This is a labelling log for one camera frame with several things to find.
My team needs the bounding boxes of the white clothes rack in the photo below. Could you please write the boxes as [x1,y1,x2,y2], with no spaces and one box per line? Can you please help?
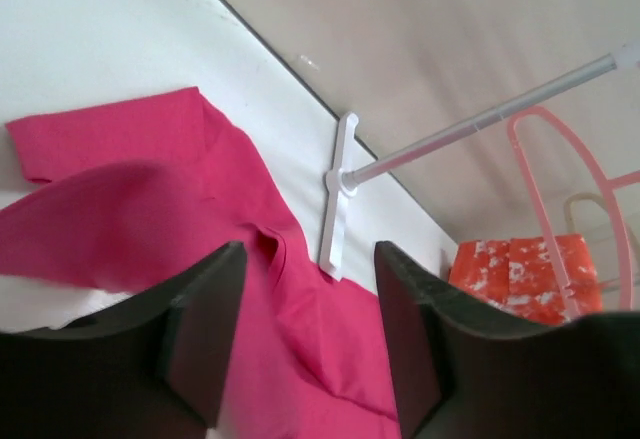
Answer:
[319,42,639,280]

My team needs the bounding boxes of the orange floral garment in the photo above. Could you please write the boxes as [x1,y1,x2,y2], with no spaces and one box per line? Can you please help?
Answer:
[449,234,603,326]

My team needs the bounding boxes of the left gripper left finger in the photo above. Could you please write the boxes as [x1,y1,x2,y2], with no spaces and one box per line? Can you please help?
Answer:
[1,242,247,438]

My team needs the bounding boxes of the pink plastic hanger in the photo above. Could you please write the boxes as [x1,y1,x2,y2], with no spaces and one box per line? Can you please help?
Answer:
[507,106,639,317]

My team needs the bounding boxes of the magenta pink trousers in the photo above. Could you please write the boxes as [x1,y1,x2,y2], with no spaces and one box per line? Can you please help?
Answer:
[1,88,399,438]

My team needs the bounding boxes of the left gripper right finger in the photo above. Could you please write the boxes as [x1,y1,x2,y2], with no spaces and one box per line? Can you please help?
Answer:
[374,241,639,438]

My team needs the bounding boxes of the beige wooden hanger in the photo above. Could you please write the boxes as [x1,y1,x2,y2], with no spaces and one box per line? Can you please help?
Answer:
[563,192,622,294]

